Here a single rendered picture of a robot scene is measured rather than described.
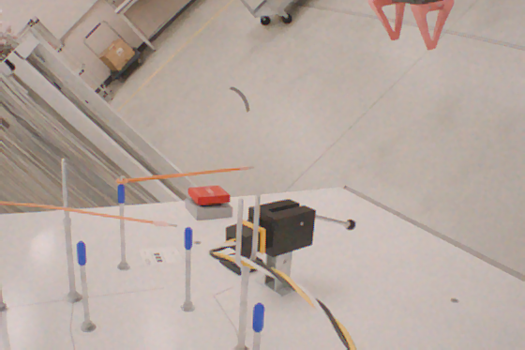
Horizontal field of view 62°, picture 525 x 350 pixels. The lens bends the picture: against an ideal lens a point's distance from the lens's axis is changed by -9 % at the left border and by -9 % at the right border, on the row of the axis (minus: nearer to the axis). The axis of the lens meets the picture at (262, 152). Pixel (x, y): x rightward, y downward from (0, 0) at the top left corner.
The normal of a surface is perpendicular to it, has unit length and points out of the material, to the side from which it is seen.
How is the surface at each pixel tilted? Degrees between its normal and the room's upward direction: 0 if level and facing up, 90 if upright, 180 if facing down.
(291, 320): 46
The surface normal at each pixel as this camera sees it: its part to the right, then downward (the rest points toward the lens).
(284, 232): 0.63, 0.22
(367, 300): 0.06, -0.97
